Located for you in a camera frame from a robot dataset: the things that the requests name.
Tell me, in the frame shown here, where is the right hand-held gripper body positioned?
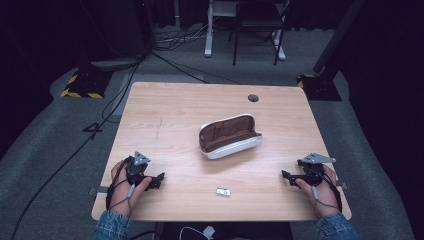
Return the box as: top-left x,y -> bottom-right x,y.
296,152 -> 337,187

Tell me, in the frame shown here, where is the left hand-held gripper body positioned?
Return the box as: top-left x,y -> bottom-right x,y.
125,151 -> 153,188

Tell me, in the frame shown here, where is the white glasses case brown lining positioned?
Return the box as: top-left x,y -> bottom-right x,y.
198,113 -> 263,160

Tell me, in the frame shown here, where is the person's left hand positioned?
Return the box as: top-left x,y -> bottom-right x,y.
108,159 -> 153,218

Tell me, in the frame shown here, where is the person's right hand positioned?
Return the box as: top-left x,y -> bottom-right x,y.
294,164 -> 343,220

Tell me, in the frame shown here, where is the black yellow striped stand base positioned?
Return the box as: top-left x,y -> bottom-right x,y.
60,68 -> 113,100
296,73 -> 343,102

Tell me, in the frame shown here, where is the black slanted stand pole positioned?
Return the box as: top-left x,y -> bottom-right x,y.
311,0 -> 367,76

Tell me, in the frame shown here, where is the black chair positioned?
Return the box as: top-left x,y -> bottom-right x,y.
227,0 -> 292,67

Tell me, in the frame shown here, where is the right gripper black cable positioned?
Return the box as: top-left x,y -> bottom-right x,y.
305,168 -> 344,214

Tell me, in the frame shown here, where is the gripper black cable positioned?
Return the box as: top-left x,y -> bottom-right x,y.
105,156 -> 137,212
305,168 -> 344,214

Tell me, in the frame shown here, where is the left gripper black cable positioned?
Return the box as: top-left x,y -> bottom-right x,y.
105,156 -> 137,212

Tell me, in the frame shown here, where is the long black floor cable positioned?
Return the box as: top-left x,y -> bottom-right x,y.
9,56 -> 145,240

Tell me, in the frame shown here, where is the white plug with cable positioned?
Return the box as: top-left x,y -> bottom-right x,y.
179,225 -> 217,240

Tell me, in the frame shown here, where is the bundle of floor cables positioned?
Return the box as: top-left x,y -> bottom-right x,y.
153,19 -> 218,52

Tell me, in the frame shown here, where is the white desk frame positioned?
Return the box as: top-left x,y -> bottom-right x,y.
203,0 -> 288,62

